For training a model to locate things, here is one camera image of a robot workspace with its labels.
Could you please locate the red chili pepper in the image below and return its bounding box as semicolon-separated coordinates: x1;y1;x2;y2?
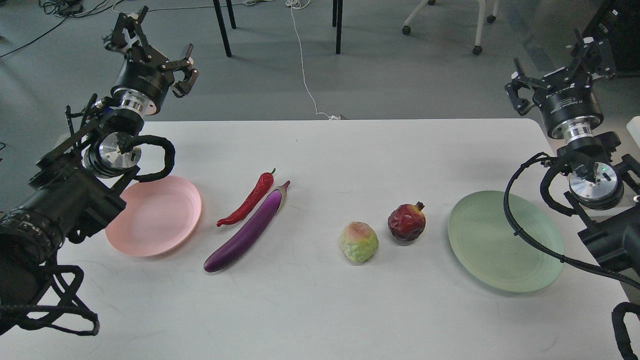
215;168;277;227

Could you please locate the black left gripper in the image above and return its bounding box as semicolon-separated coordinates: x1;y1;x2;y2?
103;6;199;116

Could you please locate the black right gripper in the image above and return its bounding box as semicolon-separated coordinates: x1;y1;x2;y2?
504;28;617;140

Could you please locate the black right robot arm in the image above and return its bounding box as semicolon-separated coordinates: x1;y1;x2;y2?
502;29;640;289

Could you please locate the green pink custard apple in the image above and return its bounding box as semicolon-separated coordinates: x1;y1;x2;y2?
339;221;380;264

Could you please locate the white wheeled chair base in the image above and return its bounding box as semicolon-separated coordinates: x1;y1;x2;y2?
401;0;501;56

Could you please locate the purple eggplant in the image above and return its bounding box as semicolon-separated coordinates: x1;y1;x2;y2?
203;180;291;273

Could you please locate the white floor cable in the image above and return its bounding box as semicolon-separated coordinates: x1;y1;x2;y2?
285;0;347;121

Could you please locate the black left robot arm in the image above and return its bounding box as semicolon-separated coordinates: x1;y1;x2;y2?
0;6;199;337

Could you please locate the green plate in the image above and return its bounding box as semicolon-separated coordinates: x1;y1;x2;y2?
447;190;563;294

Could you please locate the pink plate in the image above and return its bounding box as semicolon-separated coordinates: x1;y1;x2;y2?
104;175;202;257

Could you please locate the red pomegranate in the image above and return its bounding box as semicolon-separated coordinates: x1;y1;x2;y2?
387;202;426;243

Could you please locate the black table leg right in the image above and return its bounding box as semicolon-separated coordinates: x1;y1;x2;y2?
332;0;344;55

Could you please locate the black equipment box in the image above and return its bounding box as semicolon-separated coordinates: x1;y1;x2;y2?
582;0;640;78

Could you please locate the black table leg left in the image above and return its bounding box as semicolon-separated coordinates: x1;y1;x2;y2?
212;0;237;59

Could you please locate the black table leg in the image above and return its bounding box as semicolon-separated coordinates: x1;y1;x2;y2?
212;0;237;59
332;0;344;55

